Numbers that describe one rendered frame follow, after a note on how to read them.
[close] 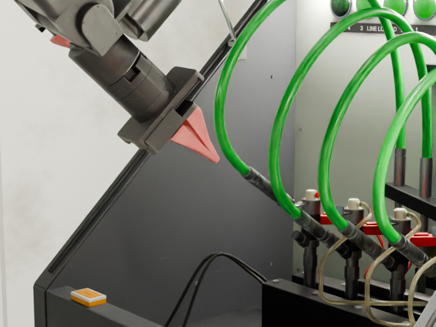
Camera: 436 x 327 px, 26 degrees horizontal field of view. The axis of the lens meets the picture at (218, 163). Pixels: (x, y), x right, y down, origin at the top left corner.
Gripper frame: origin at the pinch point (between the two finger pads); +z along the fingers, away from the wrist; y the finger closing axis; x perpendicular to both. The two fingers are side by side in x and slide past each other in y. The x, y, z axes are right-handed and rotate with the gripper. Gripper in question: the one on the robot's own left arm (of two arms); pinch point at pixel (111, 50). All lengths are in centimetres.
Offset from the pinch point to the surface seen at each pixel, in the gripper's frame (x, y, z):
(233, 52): -6.7, -11.9, 10.2
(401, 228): -1.7, -20.4, 40.2
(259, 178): 1.9, -8.0, 24.9
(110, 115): -58, 182, 49
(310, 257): 3.1, -3.0, 40.8
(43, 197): -22, 185, 49
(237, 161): 2.8, -9.0, 20.6
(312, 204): -2.2, -5.1, 35.2
